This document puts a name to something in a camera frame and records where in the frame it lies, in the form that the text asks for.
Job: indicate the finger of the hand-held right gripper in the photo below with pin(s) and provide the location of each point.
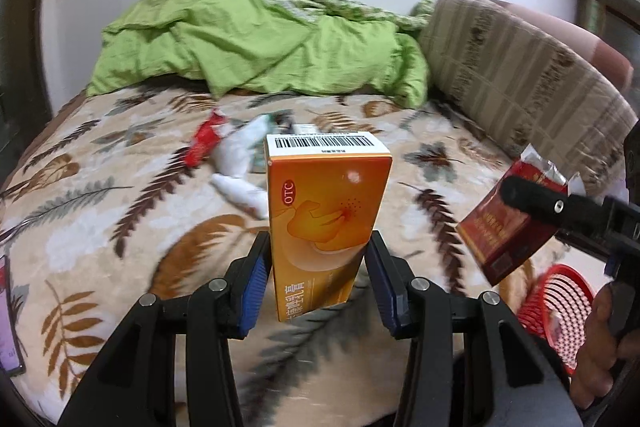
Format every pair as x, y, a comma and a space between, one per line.
550, 207

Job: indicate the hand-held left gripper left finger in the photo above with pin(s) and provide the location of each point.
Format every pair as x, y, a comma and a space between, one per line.
252, 292

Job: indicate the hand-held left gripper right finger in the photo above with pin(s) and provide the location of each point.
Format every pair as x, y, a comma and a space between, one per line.
387, 292

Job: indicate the red cigarette pack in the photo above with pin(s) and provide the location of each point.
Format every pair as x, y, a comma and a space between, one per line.
495, 237

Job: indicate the red plastic basket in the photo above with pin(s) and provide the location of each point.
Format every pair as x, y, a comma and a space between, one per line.
555, 307

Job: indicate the orange carton box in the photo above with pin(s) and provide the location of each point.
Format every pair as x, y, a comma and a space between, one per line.
320, 217

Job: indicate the white plastic bag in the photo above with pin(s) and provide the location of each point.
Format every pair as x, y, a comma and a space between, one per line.
240, 152

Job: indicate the red snack packet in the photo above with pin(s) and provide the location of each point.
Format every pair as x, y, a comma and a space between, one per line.
205, 142

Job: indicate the person's right hand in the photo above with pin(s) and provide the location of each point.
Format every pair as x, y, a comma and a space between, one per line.
595, 347

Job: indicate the white crumpled wrapper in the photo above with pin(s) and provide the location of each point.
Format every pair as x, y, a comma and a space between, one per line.
240, 194

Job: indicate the striped brown pillow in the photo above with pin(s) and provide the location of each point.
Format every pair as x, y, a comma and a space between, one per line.
510, 72

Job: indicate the leaf print blanket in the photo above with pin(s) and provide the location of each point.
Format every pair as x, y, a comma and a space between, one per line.
125, 207

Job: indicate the teal packet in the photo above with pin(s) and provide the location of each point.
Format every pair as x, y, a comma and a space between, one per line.
277, 119

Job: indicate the dark wooden door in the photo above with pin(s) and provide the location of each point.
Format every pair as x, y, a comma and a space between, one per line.
607, 22

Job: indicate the smartphone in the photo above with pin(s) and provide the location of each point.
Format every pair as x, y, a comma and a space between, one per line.
10, 332

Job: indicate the green quilt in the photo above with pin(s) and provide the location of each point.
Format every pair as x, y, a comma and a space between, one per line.
250, 42

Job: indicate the dark wooden cabinet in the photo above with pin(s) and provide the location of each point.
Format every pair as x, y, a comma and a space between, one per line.
15, 82

